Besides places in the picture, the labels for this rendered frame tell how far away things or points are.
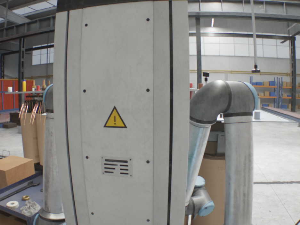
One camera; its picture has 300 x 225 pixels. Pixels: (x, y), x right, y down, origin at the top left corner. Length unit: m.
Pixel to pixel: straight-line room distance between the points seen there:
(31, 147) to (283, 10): 10.02
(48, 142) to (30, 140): 3.46
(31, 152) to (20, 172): 2.40
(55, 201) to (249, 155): 0.78
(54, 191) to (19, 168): 1.10
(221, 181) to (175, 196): 1.05
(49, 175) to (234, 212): 0.73
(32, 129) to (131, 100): 3.92
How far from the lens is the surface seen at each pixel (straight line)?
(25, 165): 2.12
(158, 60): 0.52
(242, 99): 0.82
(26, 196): 1.54
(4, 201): 1.55
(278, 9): 10.52
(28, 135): 4.41
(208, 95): 0.77
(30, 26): 13.36
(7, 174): 1.98
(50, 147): 0.96
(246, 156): 0.83
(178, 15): 0.54
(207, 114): 0.77
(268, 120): 1.43
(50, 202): 1.02
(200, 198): 1.14
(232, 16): 10.64
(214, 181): 1.60
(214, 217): 1.74
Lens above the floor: 1.53
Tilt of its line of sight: 6 degrees down
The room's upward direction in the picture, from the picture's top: straight up
